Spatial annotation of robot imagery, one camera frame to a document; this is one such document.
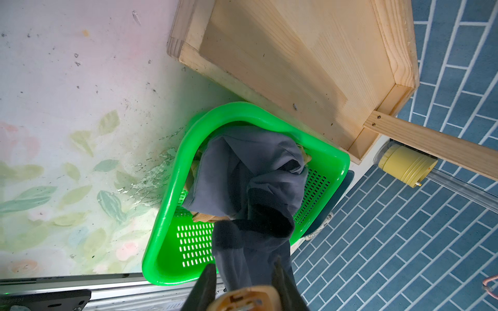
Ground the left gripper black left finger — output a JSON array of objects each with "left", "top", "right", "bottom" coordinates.
[{"left": 180, "top": 264, "right": 217, "bottom": 311}]

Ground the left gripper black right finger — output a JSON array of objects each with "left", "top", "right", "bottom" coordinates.
[{"left": 272, "top": 258, "right": 309, "bottom": 311}]

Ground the wooden clothespin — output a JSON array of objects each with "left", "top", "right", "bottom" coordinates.
[{"left": 207, "top": 285, "right": 283, "bottom": 311}]

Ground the dark grey tank top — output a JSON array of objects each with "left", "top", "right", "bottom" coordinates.
[{"left": 183, "top": 126, "right": 309, "bottom": 291}]

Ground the tan tank top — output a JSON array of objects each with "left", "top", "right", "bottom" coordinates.
[{"left": 184, "top": 139, "right": 309, "bottom": 220}]

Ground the pink wire hanger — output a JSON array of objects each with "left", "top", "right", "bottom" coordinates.
[{"left": 482, "top": 275, "right": 498, "bottom": 300}]

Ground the green plastic basket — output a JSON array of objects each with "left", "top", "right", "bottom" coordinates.
[{"left": 142, "top": 102, "right": 350, "bottom": 286}]

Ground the dark teal plastic bin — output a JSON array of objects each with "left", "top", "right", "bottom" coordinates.
[{"left": 304, "top": 171, "right": 355, "bottom": 236}]

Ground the yellow pen cup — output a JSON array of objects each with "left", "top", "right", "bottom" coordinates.
[{"left": 373, "top": 141, "right": 438, "bottom": 188}]

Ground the floral table mat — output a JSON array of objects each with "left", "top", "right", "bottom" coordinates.
[{"left": 1, "top": 1, "right": 237, "bottom": 279}]

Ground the wooden clothes rack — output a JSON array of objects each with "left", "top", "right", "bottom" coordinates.
[{"left": 167, "top": 1, "right": 497, "bottom": 179}]

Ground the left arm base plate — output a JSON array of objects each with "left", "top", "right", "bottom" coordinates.
[{"left": 1, "top": 290, "right": 92, "bottom": 311}]

